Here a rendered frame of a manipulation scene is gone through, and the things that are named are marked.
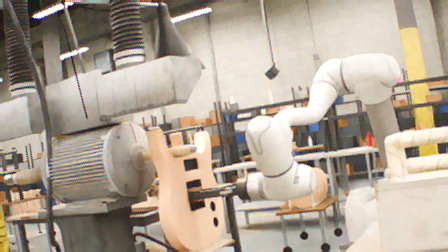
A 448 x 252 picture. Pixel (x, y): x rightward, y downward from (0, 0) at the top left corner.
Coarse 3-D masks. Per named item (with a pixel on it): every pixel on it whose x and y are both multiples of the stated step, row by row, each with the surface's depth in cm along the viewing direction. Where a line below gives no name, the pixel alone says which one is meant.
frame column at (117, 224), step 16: (128, 208) 189; (64, 224) 179; (80, 224) 176; (96, 224) 173; (112, 224) 181; (128, 224) 190; (64, 240) 180; (80, 240) 177; (96, 240) 174; (112, 240) 180; (128, 240) 188
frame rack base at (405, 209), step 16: (416, 176) 129; (432, 176) 123; (384, 192) 125; (400, 192) 123; (416, 192) 122; (432, 192) 120; (384, 208) 125; (400, 208) 124; (416, 208) 122; (432, 208) 121; (384, 224) 126; (400, 224) 124; (416, 224) 123; (432, 224) 121; (384, 240) 126; (400, 240) 124; (416, 240) 123; (432, 240) 121
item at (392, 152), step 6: (384, 144) 125; (390, 144) 124; (390, 150) 124; (396, 150) 124; (390, 156) 124; (396, 156) 124; (390, 162) 124; (396, 162) 124; (390, 168) 125; (396, 168) 124; (396, 174) 124; (390, 180) 125; (396, 180) 124; (402, 180) 125
